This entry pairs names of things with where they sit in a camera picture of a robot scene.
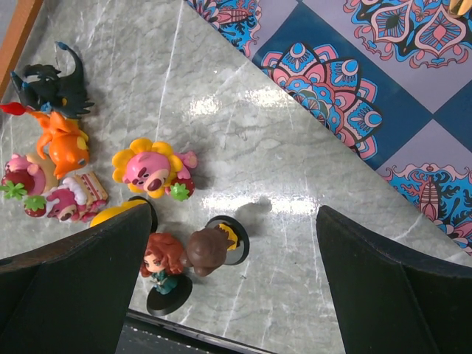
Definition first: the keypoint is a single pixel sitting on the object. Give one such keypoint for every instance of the pink bear sunflower toy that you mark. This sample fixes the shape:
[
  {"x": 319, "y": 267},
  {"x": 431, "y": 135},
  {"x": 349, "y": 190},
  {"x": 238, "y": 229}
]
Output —
[{"x": 156, "y": 169}]

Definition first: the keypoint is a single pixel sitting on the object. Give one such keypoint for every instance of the orange wooden acrylic shelf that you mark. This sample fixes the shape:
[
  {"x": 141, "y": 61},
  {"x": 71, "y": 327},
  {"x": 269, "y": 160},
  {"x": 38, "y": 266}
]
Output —
[{"x": 17, "y": 33}]

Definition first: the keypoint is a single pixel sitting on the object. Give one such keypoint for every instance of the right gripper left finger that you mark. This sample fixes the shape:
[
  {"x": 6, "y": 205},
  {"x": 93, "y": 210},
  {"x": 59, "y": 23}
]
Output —
[{"x": 72, "y": 296}]

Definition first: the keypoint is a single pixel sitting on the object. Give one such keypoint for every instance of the black dragon toy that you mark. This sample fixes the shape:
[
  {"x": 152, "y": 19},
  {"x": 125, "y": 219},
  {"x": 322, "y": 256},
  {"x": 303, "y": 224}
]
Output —
[{"x": 42, "y": 88}]

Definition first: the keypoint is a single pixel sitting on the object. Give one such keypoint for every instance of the pink bear donut toy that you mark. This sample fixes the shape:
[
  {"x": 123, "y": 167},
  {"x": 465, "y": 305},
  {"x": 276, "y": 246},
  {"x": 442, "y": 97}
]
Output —
[{"x": 28, "y": 176}]

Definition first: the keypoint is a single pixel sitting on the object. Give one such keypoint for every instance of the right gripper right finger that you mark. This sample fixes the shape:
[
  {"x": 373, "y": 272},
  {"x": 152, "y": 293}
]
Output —
[{"x": 389, "y": 298}]

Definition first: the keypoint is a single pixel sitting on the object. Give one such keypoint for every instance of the orange dragon toy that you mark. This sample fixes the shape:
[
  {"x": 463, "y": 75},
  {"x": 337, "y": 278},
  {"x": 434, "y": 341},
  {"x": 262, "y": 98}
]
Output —
[{"x": 62, "y": 140}]

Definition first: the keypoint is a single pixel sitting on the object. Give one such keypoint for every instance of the brown hair yellow figurine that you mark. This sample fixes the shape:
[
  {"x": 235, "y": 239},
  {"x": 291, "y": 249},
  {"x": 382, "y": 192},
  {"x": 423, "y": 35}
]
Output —
[{"x": 222, "y": 242}]

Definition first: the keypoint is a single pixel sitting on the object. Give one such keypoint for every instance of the pink bear cake toy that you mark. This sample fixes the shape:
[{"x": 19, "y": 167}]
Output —
[{"x": 77, "y": 198}]

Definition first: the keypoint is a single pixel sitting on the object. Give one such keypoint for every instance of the red hair green figurine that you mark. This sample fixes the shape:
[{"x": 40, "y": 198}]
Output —
[{"x": 162, "y": 265}]

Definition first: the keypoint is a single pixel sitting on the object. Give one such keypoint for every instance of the patterned blue placemat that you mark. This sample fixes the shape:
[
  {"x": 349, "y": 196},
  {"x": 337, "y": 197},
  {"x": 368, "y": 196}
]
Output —
[{"x": 390, "y": 79}]

